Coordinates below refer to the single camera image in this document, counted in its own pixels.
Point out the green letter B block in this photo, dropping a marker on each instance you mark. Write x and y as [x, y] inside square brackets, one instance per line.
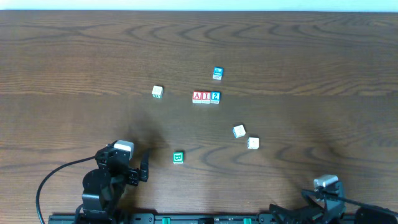
[178, 158]

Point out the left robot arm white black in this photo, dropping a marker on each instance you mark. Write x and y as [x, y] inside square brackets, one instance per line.
[103, 187]

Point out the blue number 2 block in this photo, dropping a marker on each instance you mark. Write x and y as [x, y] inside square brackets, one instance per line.
[215, 97]

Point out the red letter A block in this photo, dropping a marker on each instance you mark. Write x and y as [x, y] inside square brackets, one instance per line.
[197, 97]

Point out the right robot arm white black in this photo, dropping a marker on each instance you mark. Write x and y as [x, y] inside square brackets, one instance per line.
[357, 212]

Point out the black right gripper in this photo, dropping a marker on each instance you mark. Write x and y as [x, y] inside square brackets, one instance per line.
[313, 201]

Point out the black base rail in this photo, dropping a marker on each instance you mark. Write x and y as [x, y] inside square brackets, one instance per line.
[148, 218]

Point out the white block number 4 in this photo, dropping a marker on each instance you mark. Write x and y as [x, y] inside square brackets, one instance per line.
[253, 143]

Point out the beige block green side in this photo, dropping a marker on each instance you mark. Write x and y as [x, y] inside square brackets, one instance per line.
[157, 91]

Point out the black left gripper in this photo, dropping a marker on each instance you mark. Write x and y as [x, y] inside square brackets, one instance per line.
[134, 175]

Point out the red letter I block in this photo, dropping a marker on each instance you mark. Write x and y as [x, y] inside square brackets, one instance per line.
[206, 97]

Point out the blue picture block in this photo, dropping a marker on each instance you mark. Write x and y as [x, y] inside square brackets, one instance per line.
[217, 73]

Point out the white block number 8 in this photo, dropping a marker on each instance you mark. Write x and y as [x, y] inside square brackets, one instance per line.
[239, 131]

